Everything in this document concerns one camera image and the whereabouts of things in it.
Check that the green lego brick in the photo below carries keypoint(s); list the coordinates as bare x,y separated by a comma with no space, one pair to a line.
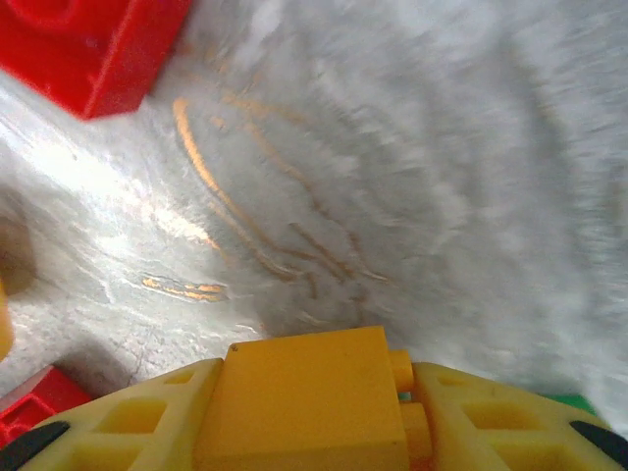
574,403

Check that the yellow lego brick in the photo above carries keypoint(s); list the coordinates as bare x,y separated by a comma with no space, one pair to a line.
304,402

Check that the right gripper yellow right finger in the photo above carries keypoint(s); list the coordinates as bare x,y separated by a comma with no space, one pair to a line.
515,432

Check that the red lego brick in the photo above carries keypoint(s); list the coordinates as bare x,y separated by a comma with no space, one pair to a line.
44,397
73,49

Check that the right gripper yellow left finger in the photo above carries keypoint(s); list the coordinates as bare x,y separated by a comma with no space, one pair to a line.
147,432

